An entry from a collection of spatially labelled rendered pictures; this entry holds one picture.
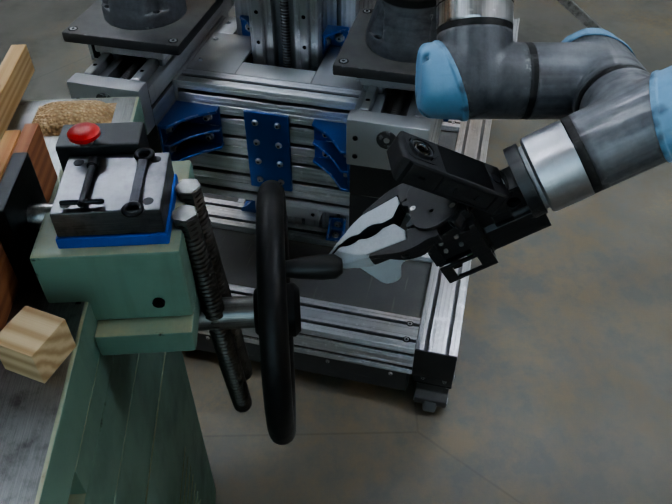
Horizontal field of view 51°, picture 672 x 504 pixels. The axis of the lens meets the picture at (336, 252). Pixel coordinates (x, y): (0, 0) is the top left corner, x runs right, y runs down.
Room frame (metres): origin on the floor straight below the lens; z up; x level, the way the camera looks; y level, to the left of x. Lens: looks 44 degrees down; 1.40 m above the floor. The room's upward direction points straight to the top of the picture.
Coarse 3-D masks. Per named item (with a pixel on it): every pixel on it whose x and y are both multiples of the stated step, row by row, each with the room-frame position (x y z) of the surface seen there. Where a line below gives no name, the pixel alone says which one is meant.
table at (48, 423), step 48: (48, 144) 0.70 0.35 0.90; (96, 336) 0.43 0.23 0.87; (144, 336) 0.43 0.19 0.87; (192, 336) 0.44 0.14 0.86; (0, 384) 0.35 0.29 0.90; (48, 384) 0.35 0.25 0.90; (0, 432) 0.31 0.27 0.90; (48, 432) 0.31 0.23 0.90; (0, 480) 0.26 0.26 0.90; (48, 480) 0.27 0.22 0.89
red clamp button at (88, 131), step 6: (78, 126) 0.56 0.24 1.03; (84, 126) 0.56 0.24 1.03; (90, 126) 0.56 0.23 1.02; (96, 126) 0.56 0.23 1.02; (72, 132) 0.55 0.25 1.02; (78, 132) 0.55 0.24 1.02; (84, 132) 0.55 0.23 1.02; (90, 132) 0.55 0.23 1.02; (96, 132) 0.55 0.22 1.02; (72, 138) 0.54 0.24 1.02; (78, 138) 0.54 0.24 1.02; (84, 138) 0.54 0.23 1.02; (90, 138) 0.54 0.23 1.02; (96, 138) 0.55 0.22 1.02
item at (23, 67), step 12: (12, 48) 0.87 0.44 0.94; (24, 48) 0.87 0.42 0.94; (12, 60) 0.84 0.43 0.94; (24, 60) 0.86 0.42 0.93; (0, 72) 0.81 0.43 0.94; (12, 72) 0.81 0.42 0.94; (24, 72) 0.85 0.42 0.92; (0, 84) 0.78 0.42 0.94; (12, 84) 0.80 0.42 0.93; (24, 84) 0.83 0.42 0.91; (0, 96) 0.75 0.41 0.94; (12, 96) 0.78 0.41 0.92; (0, 108) 0.74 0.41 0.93; (12, 108) 0.77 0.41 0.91; (0, 120) 0.73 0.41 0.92; (0, 132) 0.72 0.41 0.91
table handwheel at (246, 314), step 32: (256, 224) 0.51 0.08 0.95; (256, 256) 0.47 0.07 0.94; (288, 256) 0.64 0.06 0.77; (256, 288) 0.53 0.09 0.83; (288, 288) 0.52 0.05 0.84; (224, 320) 0.50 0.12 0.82; (256, 320) 0.49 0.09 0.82; (288, 320) 0.49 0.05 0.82; (288, 352) 0.40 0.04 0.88; (288, 384) 0.39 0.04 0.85; (288, 416) 0.38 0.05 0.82
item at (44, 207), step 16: (16, 160) 0.54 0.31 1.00; (16, 176) 0.52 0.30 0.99; (32, 176) 0.55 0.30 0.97; (0, 192) 0.50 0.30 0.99; (16, 192) 0.50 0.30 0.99; (32, 192) 0.54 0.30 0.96; (0, 208) 0.47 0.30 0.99; (16, 208) 0.49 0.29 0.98; (32, 208) 0.51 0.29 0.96; (48, 208) 0.51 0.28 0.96; (0, 224) 0.47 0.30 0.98; (16, 224) 0.48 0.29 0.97; (32, 224) 0.50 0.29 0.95; (0, 240) 0.47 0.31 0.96; (16, 240) 0.47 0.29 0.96; (32, 240) 0.50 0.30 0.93; (16, 256) 0.47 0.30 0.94; (16, 272) 0.47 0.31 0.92; (32, 272) 0.47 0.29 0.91
